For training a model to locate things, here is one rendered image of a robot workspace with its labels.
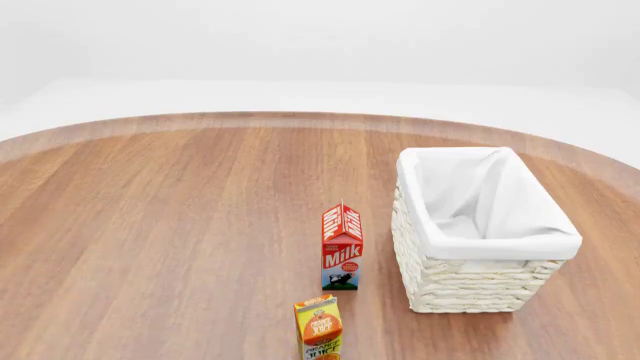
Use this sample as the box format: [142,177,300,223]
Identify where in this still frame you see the orange juice carton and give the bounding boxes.
[293,293,344,360]

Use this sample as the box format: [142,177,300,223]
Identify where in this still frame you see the red milk carton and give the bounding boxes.
[321,198,365,291]

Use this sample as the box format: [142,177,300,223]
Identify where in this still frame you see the white cloth basket liner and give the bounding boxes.
[396,146,584,261]

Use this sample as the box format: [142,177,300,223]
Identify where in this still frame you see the white woven basket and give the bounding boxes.
[390,146,584,315]

